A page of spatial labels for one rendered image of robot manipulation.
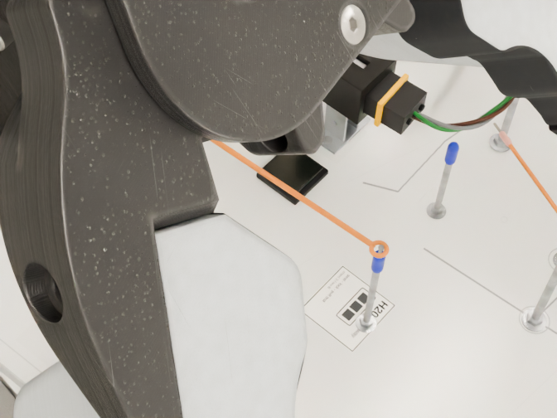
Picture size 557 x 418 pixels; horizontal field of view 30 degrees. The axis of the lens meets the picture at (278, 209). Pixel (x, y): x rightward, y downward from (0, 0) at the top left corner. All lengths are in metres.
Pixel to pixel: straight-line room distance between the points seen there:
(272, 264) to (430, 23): 0.06
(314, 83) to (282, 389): 0.04
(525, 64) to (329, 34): 0.07
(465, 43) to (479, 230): 0.60
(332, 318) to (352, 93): 0.16
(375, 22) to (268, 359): 0.05
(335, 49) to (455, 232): 0.64
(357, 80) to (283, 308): 0.60
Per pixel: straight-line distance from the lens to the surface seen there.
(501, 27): 0.20
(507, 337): 0.76
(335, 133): 0.82
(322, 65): 0.15
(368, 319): 0.73
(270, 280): 0.15
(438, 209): 0.79
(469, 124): 0.76
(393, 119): 0.76
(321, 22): 0.15
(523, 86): 0.22
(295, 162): 0.80
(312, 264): 0.76
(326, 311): 0.75
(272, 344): 0.15
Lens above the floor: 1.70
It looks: 49 degrees down
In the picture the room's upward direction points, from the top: 99 degrees clockwise
